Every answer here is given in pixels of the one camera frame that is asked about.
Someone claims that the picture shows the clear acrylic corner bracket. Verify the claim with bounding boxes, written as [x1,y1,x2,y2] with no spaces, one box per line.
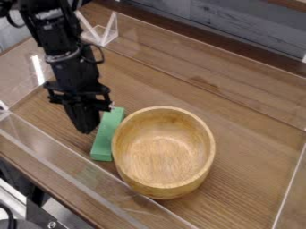
[75,11,119,47]

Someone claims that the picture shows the brown wooden bowl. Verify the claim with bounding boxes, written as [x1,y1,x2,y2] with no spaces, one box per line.
[113,106,217,199]

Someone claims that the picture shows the clear acrylic tray wall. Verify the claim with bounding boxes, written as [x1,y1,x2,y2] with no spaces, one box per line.
[0,113,198,229]

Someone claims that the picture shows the black cable bottom left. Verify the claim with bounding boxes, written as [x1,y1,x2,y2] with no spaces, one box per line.
[0,202,18,229]

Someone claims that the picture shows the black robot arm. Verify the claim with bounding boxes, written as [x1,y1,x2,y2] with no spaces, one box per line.
[0,0,113,134]

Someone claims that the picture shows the black metal table frame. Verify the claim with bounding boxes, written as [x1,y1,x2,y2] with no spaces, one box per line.
[0,159,95,229]

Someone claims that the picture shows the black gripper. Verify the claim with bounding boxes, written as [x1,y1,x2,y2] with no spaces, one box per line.
[45,50,113,133]

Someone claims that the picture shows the green rectangular block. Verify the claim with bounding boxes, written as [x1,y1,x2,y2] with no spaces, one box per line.
[90,107,126,162]

